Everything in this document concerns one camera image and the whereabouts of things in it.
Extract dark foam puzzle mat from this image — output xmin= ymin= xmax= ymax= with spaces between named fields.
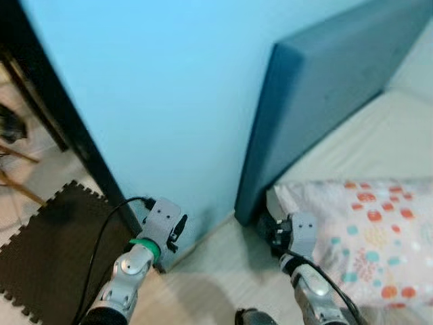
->
xmin=0 ymin=179 xmax=146 ymax=312

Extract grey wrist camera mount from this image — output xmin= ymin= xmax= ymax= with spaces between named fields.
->
xmin=290 ymin=212 xmax=319 ymax=258
xmin=142 ymin=198 xmax=187 ymax=248

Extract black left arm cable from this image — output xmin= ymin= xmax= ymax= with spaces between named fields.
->
xmin=71 ymin=196 xmax=156 ymax=325

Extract white pillow with coloured dots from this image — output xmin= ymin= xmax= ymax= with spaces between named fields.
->
xmin=274 ymin=178 xmax=433 ymax=309

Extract blue padded headboard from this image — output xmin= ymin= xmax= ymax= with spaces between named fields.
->
xmin=234 ymin=0 xmax=433 ymax=228

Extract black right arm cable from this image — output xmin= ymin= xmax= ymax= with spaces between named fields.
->
xmin=281 ymin=251 xmax=366 ymax=325

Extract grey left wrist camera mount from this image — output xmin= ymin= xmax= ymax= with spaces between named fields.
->
xmin=142 ymin=198 xmax=187 ymax=248

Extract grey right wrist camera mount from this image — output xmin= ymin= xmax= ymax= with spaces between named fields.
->
xmin=290 ymin=212 xmax=319 ymax=258

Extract black door frame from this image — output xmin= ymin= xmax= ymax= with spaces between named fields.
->
xmin=0 ymin=0 xmax=146 ymax=238

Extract beige bed mattress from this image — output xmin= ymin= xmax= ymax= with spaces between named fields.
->
xmin=274 ymin=85 xmax=433 ymax=197

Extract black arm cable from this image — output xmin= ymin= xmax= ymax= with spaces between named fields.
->
xmin=71 ymin=196 xmax=156 ymax=325
xmin=281 ymin=251 xmax=366 ymax=325

